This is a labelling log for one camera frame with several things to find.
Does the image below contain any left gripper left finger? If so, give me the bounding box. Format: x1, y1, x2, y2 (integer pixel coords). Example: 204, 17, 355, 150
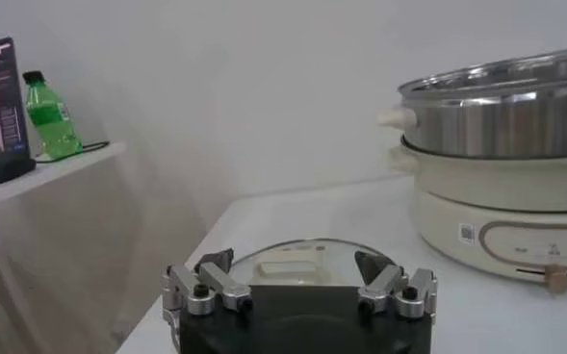
161, 247, 254, 318

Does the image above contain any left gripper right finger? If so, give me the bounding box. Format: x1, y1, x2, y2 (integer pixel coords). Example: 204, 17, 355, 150
353, 249, 439, 321

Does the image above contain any perforated steel steamer basket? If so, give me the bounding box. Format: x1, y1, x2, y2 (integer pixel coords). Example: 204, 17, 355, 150
376, 45, 567, 160

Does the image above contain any round glass pot lid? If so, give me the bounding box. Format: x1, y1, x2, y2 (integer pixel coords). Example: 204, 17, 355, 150
228, 238, 399, 288

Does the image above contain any cream electric cooker pot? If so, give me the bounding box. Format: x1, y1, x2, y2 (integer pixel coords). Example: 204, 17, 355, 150
388, 137, 567, 295

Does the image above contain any white side table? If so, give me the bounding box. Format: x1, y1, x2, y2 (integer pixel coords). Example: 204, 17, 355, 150
0, 140, 128, 354

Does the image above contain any green plastic bottle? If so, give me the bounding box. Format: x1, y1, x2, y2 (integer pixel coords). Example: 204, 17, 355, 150
21, 70, 85, 161

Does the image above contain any black rounded device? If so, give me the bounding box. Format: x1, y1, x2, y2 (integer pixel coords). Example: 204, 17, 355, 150
0, 152, 38, 190

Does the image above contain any thin black cable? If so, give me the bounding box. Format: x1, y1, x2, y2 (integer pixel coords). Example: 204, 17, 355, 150
35, 140, 111, 164

